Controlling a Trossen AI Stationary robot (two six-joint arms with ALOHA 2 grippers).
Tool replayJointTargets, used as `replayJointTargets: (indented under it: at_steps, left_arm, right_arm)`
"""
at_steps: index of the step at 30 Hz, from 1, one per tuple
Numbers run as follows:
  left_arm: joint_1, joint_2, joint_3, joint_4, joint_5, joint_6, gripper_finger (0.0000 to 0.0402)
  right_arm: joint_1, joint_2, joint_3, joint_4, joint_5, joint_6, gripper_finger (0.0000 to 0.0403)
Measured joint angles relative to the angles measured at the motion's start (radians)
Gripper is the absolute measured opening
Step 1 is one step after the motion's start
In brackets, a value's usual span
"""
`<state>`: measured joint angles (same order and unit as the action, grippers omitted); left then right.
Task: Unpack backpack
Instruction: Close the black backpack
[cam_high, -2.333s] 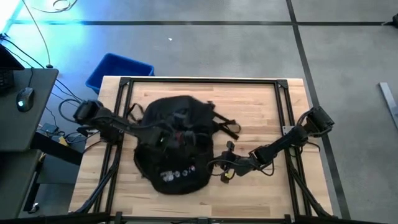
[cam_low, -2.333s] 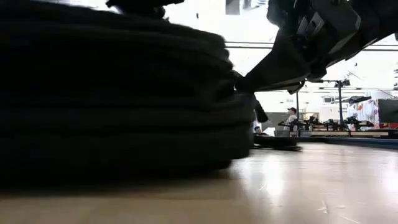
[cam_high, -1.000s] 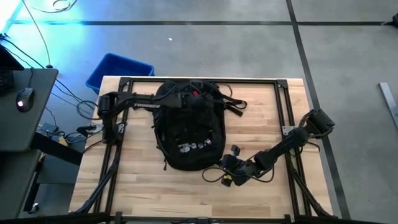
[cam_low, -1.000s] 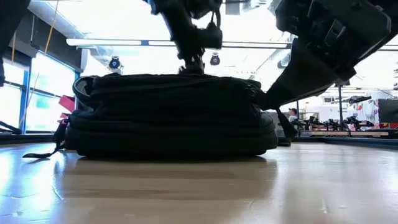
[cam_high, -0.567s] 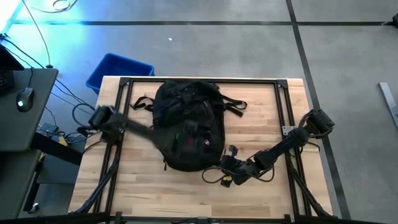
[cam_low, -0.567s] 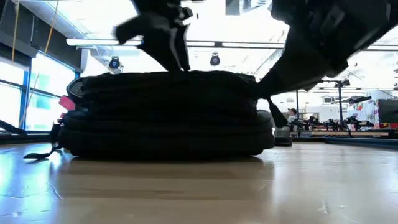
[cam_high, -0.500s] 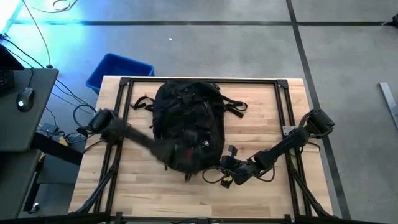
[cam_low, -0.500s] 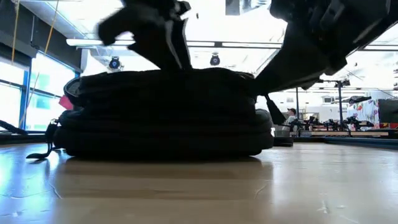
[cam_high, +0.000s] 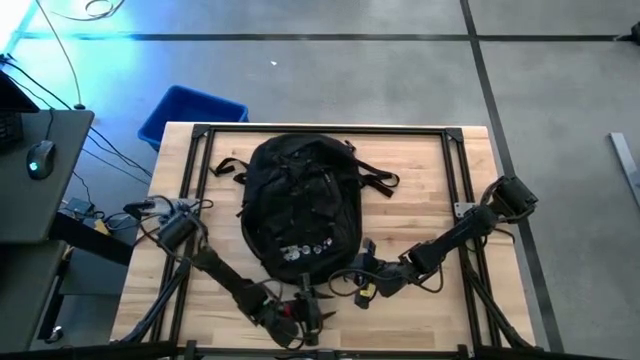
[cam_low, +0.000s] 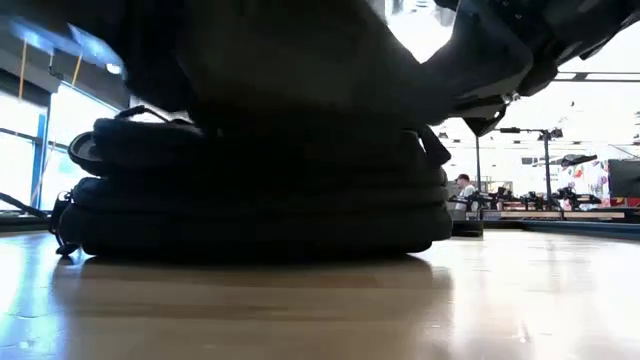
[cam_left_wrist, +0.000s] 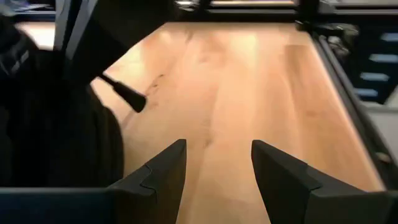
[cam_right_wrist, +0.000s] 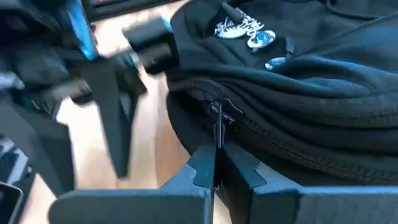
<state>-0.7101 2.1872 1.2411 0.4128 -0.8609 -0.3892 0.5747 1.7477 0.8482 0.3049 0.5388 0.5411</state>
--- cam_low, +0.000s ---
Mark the black monitor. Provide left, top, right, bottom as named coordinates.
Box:
left=607, top=159, right=640, bottom=199

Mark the black boom stand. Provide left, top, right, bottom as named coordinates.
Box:
left=474, top=126, right=524, bottom=211

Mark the colourful printed banner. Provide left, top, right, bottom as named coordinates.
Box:
left=557, top=159, right=610, bottom=201

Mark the person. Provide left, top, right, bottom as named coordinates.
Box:
left=453, top=173, right=479, bottom=212

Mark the large window frame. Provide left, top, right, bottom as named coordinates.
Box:
left=0, top=82, right=121, bottom=211

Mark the black aluminium table frame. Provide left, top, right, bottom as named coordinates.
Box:
left=0, top=209, right=640, bottom=242

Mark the black backpack grey lining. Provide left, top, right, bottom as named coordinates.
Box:
left=48, top=0, right=455, bottom=262

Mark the ceiling light bar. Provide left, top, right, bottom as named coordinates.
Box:
left=553, top=71, right=640, bottom=83

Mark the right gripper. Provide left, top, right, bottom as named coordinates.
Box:
left=424, top=0, right=560, bottom=138

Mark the background robot station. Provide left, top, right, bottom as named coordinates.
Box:
left=447, top=184, right=626, bottom=222

